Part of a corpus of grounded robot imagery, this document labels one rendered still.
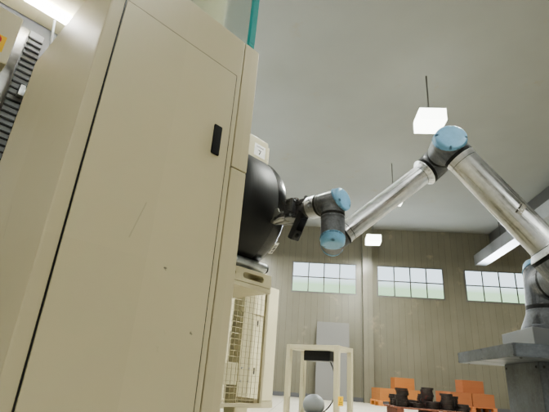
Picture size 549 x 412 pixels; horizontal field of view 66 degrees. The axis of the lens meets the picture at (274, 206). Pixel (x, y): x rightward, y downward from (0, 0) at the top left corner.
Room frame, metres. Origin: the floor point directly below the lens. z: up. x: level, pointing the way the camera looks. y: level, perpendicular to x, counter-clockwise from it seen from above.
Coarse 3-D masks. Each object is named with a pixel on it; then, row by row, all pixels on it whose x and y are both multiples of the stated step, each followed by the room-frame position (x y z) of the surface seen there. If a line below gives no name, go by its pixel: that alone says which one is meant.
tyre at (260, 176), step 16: (256, 160) 1.67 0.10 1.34; (256, 176) 1.60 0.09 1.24; (272, 176) 1.69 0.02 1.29; (256, 192) 1.60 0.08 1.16; (272, 192) 1.66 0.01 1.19; (256, 208) 1.62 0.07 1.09; (272, 208) 1.67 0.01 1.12; (240, 224) 1.62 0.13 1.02; (256, 224) 1.65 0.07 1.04; (272, 224) 1.70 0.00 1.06; (240, 240) 1.67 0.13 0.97; (256, 240) 1.71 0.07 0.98; (272, 240) 1.75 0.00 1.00; (256, 256) 1.78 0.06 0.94
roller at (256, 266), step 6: (240, 258) 1.72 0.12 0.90; (246, 258) 1.74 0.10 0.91; (240, 264) 1.73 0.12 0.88; (246, 264) 1.75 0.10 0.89; (252, 264) 1.77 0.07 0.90; (258, 264) 1.79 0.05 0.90; (264, 264) 1.82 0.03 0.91; (252, 270) 1.80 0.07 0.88; (258, 270) 1.81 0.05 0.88; (264, 270) 1.82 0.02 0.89
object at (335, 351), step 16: (288, 352) 4.62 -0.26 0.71; (304, 352) 4.60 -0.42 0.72; (320, 352) 4.49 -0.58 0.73; (336, 352) 4.31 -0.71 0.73; (352, 352) 4.56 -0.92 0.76; (288, 368) 4.62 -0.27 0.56; (304, 368) 4.86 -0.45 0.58; (336, 368) 4.31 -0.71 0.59; (352, 368) 4.56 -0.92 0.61; (288, 384) 4.62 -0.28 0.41; (304, 384) 4.87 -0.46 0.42; (336, 384) 4.30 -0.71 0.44; (352, 384) 4.56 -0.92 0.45; (288, 400) 4.63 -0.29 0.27; (304, 400) 4.63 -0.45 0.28; (320, 400) 4.56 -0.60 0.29; (336, 400) 4.30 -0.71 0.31; (352, 400) 4.56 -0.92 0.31
